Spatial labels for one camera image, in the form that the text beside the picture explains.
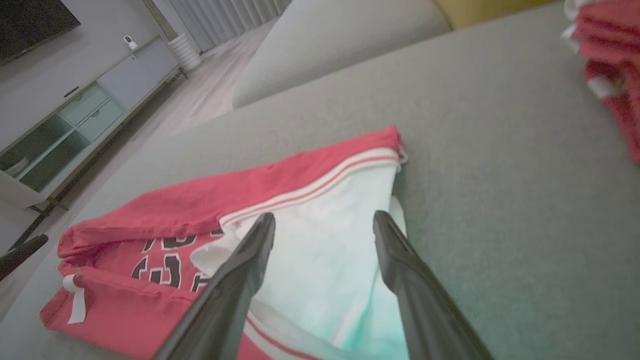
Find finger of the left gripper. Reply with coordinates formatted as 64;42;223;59
0;234;49;282

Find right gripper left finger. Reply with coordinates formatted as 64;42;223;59
155;212;276;360

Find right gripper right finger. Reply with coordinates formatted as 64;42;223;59
372;210;496;360

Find red basketball jersey with number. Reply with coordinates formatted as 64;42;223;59
40;125;408;360

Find red shorts with white stripe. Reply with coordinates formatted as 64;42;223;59
560;0;640;165

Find grey sofa seat, large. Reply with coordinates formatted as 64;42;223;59
0;0;640;360

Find grey low media cabinet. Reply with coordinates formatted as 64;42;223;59
0;36;183;213

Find black flat television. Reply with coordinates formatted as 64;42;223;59
0;0;82;67

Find white ribbed plant pot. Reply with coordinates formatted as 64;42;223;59
167;32;203;72

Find indoor tree with brown trunk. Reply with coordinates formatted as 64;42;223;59
141;0;178;42

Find grey sofa seat cushion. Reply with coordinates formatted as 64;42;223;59
232;0;452;109

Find grey pleated curtain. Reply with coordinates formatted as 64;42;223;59
152;0;293;55

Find large yellow sofa backrest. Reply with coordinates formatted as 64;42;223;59
434;0;568;30

